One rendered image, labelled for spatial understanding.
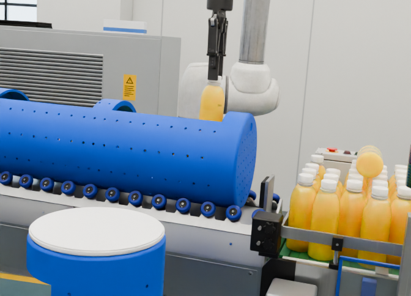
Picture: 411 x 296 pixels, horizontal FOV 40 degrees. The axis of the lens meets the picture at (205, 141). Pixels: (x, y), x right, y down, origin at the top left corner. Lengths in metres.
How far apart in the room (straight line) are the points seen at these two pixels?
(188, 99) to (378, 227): 1.00
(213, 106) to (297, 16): 2.79
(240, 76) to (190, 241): 0.78
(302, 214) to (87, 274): 0.63
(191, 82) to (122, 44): 1.13
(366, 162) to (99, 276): 0.80
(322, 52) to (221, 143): 2.87
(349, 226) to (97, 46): 2.15
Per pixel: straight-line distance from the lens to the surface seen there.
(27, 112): 1.80
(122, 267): 1.09
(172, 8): 4.47
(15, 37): 3.49
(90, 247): 1.09
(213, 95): 1.61
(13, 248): 1.95
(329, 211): 1.44
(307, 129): 4.38
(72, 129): 1.70
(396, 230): 1.49
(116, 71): 3.25
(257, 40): 2.17
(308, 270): 1.46
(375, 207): 1.44
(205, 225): 1.60
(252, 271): 1.60
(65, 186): 1.77
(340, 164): 1.86
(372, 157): 1.55
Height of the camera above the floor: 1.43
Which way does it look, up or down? 10 degrees down
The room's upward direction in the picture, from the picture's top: 4 degrees clockwise
